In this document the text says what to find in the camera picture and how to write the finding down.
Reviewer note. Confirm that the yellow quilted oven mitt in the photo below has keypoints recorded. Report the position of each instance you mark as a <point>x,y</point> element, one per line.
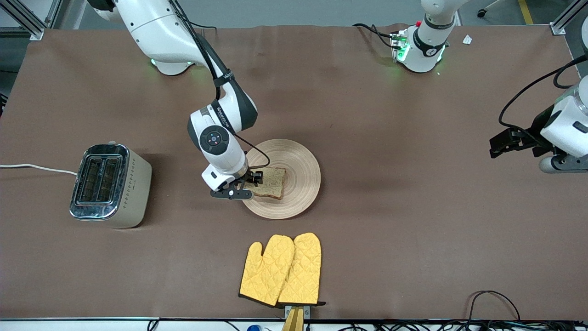
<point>266,276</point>
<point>303,271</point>

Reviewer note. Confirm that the beige chrome two-slot toaster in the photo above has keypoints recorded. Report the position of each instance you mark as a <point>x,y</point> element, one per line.
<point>133,193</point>

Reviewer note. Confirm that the small white paper scrap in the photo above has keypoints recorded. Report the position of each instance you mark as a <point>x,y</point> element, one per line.
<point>467,39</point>

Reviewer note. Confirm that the round wooden plate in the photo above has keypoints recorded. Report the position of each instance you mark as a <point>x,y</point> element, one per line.
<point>294,161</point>

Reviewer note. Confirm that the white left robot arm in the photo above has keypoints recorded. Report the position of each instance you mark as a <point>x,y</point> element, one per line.
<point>425,48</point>

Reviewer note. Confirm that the brown bread slice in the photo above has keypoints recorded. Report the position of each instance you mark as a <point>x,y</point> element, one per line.
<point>273,184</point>

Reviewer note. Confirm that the black chair caster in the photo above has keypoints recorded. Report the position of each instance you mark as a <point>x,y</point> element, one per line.
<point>482,13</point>

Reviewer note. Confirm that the brown table cloth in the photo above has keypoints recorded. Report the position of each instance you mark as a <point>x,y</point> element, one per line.
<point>390,138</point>

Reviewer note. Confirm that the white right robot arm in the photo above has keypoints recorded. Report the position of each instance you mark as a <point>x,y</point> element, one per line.
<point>151,27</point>

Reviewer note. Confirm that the grey metal bracket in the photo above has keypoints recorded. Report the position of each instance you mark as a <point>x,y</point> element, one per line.
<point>307,311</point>

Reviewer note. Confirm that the aluminium frame profile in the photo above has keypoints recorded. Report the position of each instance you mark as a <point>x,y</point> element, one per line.
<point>558,28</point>
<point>36,33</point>

